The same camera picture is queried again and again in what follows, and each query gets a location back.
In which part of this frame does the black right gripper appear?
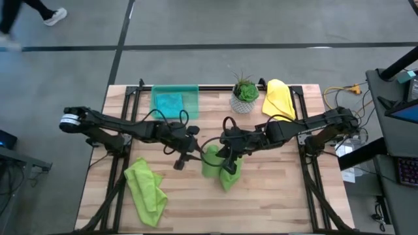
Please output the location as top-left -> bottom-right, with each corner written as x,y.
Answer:
216,127 -> 267,176

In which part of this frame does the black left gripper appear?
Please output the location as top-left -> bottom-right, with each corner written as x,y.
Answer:
159,121 -> 202,171

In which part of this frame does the dark green microfiber towel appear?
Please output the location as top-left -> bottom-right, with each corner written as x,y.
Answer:
201,144 -> 244,193

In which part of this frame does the light green microfiber towel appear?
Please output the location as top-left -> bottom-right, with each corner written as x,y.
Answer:
123,157 -> 169,228

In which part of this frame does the teal translucent plastic bin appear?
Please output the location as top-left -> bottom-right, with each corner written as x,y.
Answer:
149,84 -> 200,120

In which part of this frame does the teal microfiber towel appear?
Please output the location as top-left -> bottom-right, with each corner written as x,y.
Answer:
155,92 -> 184,119

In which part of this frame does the yellow microfiber towel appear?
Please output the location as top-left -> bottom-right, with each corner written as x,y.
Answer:
261,78 -> 297,122

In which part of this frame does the succulent in patterned pot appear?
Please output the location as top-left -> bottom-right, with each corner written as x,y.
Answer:
230,69 -> 261,115

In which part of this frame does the grey side desk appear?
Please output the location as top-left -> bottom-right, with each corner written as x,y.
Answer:
0,145 -> 53,235

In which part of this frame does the grey operator desk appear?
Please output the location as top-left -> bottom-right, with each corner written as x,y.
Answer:
365,68 -> 418,235

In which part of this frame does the black device with blue light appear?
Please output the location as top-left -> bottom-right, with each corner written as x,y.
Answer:
0,129 -> 18,151

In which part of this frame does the backlit keyboard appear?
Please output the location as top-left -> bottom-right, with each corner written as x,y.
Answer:
396,156 -> 418,187

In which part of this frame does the blue screen monitor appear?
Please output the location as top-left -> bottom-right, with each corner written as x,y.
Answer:
385,99 -> 418,124

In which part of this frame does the person's white shoe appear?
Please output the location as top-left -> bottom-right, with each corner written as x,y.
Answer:
43,7 -> 68,27

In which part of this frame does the small teal box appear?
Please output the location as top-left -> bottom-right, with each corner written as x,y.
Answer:
396,70 -> 417,84

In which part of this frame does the black round pole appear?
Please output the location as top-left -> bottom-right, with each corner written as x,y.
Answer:
380,45 -> 418,81

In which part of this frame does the person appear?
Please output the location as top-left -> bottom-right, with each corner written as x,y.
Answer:
0,0 -> 68,52

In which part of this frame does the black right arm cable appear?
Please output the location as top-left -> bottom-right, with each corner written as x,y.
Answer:
199,116 -> 238,168

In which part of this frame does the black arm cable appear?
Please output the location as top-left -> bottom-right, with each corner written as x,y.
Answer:
146,109 -> 191,129
199,116 -> 238,168

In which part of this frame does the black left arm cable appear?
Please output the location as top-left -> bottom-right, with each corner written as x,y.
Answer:
146,109 -> 191,129

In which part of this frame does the black aluminium table frame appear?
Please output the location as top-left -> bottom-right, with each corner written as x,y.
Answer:
74,78 -> 355,235

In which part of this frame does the yellow floor cable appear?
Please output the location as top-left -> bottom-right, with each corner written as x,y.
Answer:
322,83 -> 375,115

